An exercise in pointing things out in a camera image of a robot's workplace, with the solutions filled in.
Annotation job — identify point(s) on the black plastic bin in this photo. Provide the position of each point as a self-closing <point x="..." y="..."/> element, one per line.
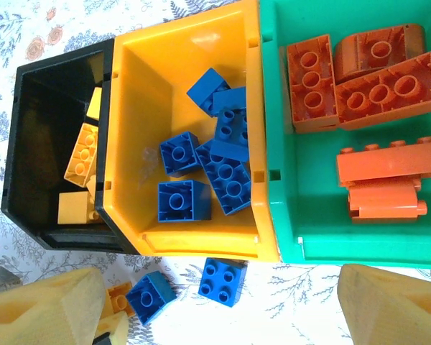
<point x="39" y="143"/>

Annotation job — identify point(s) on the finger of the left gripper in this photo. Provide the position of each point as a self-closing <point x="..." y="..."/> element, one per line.
<point x="113" y="327"/>

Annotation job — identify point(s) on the long yellow lego brick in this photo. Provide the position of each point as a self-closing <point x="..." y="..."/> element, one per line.
<point x="82" y="154"/>

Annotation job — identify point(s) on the orange lego brick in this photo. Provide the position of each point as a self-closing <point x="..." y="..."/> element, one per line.
<point x="310" y="84"/>
<point x="380" y="201"/>
<point x="380" y="48"/>
<point x="384" y="163"/>
<point x="388" y="93"/>

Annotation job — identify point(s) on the yellow plastic bin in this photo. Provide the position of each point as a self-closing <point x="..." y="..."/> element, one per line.
<point x="140" y="108"/>

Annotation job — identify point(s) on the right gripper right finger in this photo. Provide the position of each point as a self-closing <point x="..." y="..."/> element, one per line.
<point x="388" y="309"/>

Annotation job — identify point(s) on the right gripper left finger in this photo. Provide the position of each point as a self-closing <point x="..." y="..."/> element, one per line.
<point x="39" y="316"/>

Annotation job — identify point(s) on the green plastic bin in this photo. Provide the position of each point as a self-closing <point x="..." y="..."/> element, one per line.
<point x="309" y="215"/>

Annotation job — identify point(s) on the long blue lego brick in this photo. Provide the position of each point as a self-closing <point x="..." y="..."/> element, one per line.
<point x="230" y="187"/>

